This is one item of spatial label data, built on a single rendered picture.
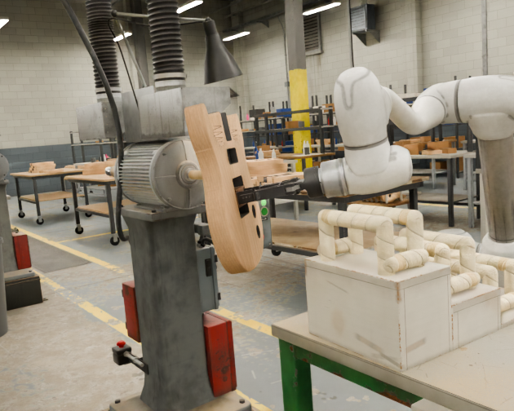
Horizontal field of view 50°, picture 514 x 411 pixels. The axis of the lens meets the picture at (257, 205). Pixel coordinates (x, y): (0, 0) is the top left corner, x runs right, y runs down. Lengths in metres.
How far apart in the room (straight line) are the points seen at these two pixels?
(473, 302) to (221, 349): 1.34
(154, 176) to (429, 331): 1.14
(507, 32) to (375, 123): 12.52
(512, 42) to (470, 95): 11.92
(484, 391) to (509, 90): 0.95
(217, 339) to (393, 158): 1.27
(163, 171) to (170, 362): 0.77
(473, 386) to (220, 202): 0.62
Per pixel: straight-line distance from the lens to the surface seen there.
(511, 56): 13.63
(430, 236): 1.28
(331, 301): 1.16
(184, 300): 2.20
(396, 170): 1.28
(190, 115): 1.22
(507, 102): 1.71
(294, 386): 1.35
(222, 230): 1.21
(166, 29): 1.82
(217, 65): 1.83
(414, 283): 1.05
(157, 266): 2.11
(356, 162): 1.27
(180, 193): 1.95
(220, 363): 2.34
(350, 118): 1.23
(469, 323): 1.20
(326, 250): 1.16
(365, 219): 1.05
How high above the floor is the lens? 1.39
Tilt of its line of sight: 8 degrees down
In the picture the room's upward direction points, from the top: 4 degrees counter-clockwise
